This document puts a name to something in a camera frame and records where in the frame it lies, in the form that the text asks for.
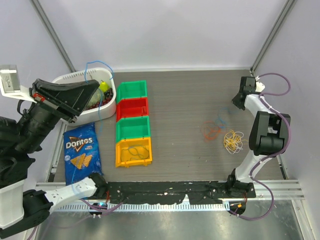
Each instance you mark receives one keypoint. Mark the green bin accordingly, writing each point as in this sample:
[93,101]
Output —
[131,90]
[132,128]

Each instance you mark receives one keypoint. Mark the aluminium frame post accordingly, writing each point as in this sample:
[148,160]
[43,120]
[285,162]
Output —
[280,20]
[52,34]

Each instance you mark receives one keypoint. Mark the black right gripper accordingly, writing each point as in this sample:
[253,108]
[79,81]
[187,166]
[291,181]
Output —
[234,101]

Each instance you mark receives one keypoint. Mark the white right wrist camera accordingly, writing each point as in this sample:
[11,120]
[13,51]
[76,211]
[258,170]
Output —
[259,86]

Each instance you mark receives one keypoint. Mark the yellow bin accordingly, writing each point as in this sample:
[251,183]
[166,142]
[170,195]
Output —
[133,152]

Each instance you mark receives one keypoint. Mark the far green bin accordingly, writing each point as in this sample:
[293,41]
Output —
[131,90]

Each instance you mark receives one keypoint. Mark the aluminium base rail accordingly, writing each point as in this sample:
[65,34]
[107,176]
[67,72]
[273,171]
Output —
[281,189]

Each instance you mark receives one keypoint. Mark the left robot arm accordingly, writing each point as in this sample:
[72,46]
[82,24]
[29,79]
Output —
[21,210]

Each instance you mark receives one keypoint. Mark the blue Doritos bag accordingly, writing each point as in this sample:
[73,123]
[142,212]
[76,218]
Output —
[81,153]

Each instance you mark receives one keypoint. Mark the white plastic basket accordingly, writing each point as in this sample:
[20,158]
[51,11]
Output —
[99,113]

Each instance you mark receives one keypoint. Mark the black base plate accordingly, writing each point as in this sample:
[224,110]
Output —
[173,192]

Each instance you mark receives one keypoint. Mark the dark toy grapes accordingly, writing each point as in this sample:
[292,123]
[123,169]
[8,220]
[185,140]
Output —
[108,95]

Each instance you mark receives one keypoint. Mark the white slotted cable duct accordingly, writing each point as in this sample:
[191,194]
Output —
[185,206]

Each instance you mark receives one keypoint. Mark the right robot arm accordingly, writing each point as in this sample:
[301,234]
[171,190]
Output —
[269,137]

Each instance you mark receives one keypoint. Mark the green toy melon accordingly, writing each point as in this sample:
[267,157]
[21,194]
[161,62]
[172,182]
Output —
[96,98]

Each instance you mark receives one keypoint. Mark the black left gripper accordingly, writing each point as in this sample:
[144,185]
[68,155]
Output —
[72,98]

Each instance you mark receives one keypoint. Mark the red bin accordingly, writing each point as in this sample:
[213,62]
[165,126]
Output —
[132,107]

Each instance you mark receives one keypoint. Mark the left aluminium frame post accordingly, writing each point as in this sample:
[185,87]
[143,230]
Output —
[52,34]

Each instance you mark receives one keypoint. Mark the near green bin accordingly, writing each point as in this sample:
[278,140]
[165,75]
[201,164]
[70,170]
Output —
[132,128]

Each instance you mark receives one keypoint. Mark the yellow toy pear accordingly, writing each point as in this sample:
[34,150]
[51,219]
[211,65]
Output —
[104,87]

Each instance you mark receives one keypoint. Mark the right aluminium frame post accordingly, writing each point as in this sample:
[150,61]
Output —
[280,20]

